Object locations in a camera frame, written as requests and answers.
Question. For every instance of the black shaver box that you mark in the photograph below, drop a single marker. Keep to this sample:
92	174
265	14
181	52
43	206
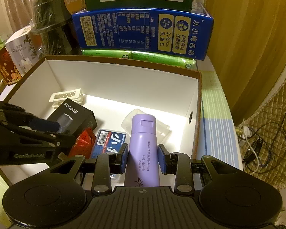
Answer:
73	118

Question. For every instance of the green packet under box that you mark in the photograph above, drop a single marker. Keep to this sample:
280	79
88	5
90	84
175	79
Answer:
182	62

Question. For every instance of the red snack packet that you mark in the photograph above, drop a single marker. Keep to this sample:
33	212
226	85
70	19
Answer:
84	144

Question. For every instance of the brown cardboard box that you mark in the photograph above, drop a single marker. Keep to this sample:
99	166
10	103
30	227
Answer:
113	88

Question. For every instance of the white power strip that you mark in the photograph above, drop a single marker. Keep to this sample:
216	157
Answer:
244	133

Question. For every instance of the blue tissue pack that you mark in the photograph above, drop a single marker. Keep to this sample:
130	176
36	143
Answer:
107	141

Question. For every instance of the stacked black bowls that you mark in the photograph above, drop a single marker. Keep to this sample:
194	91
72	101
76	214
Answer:
53	23

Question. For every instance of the white humidifier box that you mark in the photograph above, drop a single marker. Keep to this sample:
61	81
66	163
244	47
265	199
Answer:
22	50

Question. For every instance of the quilted chair cushion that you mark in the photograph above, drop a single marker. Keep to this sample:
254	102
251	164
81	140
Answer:
268	130

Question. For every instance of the purple lotion tube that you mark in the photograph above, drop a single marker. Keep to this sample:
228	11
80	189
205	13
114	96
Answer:
142	166

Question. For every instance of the blue milk carton box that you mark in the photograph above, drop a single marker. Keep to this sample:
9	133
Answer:
146	29

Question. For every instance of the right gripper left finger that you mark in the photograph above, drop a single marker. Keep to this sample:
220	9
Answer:
107	164

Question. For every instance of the clear plastic cup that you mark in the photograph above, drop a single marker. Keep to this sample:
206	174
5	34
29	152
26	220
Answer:
162	129

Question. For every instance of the red gift box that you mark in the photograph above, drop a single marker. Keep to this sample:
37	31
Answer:
8	69

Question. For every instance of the golden curtain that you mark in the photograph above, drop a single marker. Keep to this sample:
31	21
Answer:
248	50

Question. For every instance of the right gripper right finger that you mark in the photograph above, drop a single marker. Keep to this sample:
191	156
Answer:
177	164

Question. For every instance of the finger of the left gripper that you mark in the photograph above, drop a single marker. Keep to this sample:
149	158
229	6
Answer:
15	115
12	135

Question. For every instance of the checkered tablecloth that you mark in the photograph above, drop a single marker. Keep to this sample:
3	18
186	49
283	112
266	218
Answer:
216	132

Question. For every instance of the white plastic comb holder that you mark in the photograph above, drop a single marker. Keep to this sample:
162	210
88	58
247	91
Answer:
57	98

